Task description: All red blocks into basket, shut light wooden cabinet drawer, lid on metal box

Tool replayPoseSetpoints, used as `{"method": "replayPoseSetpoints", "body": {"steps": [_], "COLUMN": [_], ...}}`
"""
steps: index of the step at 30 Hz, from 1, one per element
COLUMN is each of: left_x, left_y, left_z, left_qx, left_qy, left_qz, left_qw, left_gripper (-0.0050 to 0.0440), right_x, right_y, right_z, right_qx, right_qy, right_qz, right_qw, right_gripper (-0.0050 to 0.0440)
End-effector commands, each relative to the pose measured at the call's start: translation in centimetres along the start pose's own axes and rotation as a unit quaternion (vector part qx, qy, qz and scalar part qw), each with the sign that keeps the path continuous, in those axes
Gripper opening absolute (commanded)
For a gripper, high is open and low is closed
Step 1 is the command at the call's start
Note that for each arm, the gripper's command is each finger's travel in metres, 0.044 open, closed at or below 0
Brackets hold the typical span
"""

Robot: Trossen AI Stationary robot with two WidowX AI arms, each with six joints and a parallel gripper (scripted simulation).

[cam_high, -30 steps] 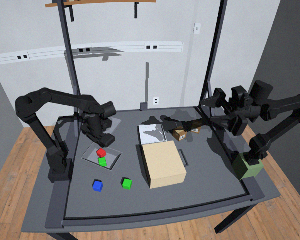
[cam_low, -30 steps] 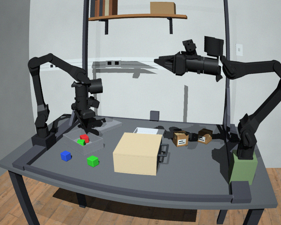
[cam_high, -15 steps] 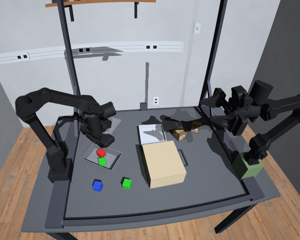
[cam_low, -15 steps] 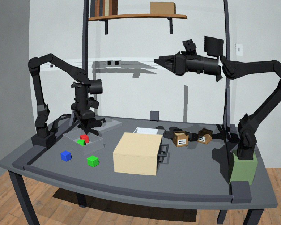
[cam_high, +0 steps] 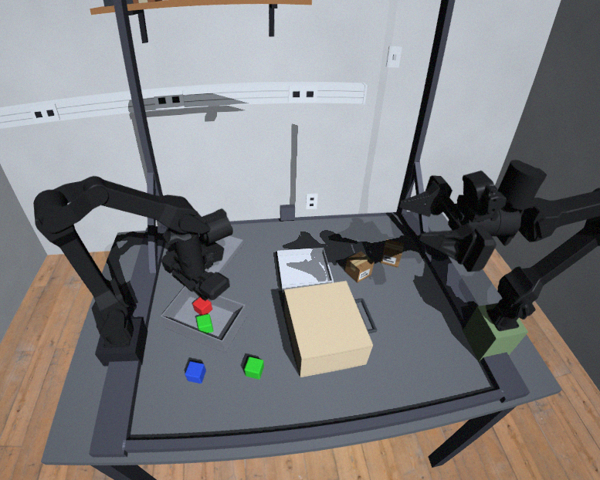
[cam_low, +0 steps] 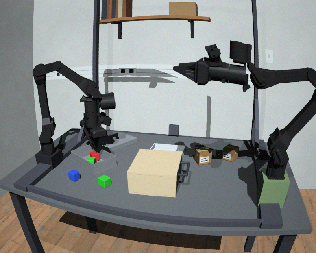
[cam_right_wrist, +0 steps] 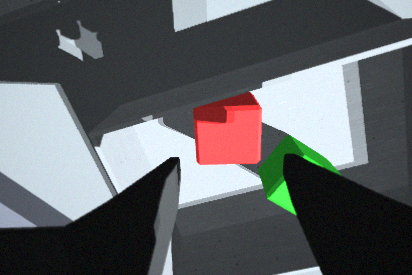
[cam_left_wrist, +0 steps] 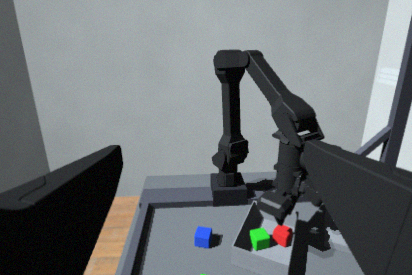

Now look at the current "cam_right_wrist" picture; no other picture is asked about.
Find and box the green block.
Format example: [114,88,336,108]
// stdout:
[258,135,341,215]

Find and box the red block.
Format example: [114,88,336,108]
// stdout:
[193,92,262,165]

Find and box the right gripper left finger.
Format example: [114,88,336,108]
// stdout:
[0,157,181,275]

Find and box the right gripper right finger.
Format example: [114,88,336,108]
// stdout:
[283,153,412,275]

